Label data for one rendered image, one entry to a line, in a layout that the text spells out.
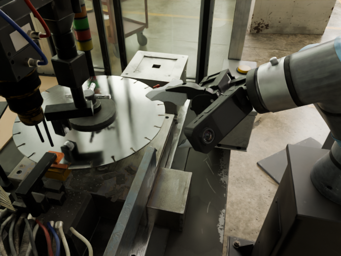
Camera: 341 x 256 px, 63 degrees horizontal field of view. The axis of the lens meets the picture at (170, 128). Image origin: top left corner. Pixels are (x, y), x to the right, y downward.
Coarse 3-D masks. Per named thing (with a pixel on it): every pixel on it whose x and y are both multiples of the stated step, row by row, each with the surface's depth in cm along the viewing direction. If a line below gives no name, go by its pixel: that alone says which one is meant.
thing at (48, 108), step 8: (72, 88) 48; (80, 88) 49; (72, 96) 50; (80, 96) 49; (56, 104) 52; (64, 104) 52; (72, 104) 52; (80, 104) 50; (88, 104) 52; (48, 112) 50; (56, 112) 50; (64, 112) 51; (72, 112) 51; (80, 112) 51; (88, 112) 52; (48, 120) 51; (56, 120) 51; (64, 120) 54; (56, 128) 53; (64, 136) 54
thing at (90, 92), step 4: (92, 84) 62; (92, 88) 61; (84, 92) 59; (88, 92) 59; (92, 92) 59; (68, 96) 59; (88, 96) 58; (92, 96) 59; (96, 96) 59; (100, 96) 59; (104, 96) 59; (108, 96) 59; (88, 100) 58; (92, 100) 59
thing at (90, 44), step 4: (76, 40) 81; (88, 40) 81; (80, 44) 81; (84, 44) 81; (88, 44) 81; (92, 44) 83; (80, 48) 82; (84, 48) 81; (88, 48) 82; (92, 48) 83
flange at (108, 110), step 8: (96, 104) 61; (104, 104) 63; (112, 104) 63; (96, 112) 60; (104, 112) 61; (112, 112) 61; (72, 120) 59; (80, 120) 59; (88, 120) 59; (96, 120) 59; (104, 120) 59; (80, 128) 58; (88, 128) 58
